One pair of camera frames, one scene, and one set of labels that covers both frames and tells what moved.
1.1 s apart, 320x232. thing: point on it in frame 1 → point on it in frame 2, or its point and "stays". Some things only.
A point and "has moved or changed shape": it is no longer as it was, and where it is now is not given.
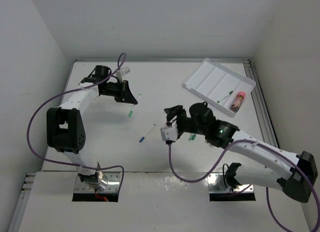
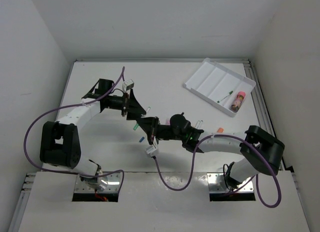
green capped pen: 131,111 has moved or changed shape
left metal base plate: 114,179 stays
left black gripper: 125,95 → 131,106
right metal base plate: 216,184 stays
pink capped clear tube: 236,106 stays
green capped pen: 231,93 stays
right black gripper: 178,111 → 151,125
